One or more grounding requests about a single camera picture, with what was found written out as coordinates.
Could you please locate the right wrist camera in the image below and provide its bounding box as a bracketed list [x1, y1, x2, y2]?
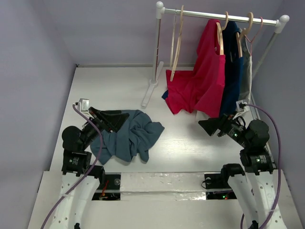
[235, 100, 247, 118]

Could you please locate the grey-blue t-shirt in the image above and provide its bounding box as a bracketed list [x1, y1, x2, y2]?
[90, 110, 165, 165]

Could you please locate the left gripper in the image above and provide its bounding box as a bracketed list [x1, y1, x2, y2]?
[81, 105, 129, 148]

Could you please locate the navy blue t-shirt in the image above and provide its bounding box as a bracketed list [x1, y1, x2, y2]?
[162, 21, 244, 116]

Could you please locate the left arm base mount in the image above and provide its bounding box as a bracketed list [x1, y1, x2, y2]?
[92, 173, 121, 201]

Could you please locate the light grey t-shirt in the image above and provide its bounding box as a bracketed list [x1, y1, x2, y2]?
[239, 37, 253, 103]

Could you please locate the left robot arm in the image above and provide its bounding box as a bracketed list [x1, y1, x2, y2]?
[47, 103, 129, 229]

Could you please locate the white clothes rack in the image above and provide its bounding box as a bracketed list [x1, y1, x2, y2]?
[141, 1, 290, 108]

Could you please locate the red t-shirt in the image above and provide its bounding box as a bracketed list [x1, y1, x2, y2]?
[165, 19, 225, 118]

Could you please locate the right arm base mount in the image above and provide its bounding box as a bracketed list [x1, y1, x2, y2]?
[201, 173, 237, 200]

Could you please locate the pink wire hanger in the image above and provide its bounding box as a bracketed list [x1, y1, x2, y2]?
[245, 16, 264, 57]

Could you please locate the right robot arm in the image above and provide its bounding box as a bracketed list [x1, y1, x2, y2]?
[198, 114, 286, 229]

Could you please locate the thin beige plastic hanger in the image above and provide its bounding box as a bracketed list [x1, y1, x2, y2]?
[170, 15, 178, 69]

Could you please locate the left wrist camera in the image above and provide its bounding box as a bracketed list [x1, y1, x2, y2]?
[74, 98, 90, 113]

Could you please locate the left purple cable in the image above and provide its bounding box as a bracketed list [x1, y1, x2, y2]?
[40, 104, 104, 229]

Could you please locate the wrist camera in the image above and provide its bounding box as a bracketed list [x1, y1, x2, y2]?
[74, 98, 90, 113]
[235, 100, 247, 118]

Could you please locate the wooden hanger holding red shirt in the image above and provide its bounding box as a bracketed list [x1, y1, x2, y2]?
[216, 11, 229, 55]

